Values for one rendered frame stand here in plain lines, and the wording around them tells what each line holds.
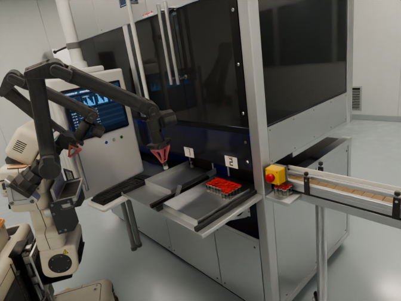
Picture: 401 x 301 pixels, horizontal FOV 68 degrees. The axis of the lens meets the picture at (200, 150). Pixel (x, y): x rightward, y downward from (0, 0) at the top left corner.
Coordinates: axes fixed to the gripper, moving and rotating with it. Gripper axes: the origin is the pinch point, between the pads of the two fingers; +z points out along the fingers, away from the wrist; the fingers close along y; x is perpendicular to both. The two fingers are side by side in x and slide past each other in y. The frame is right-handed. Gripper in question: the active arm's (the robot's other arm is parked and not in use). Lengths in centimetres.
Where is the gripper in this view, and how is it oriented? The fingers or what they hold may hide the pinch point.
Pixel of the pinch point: (163, 160)
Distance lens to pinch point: 134.9
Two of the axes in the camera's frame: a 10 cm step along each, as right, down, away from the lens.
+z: 2.1, 9.3, 2.9
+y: 5.3, -3.6, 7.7
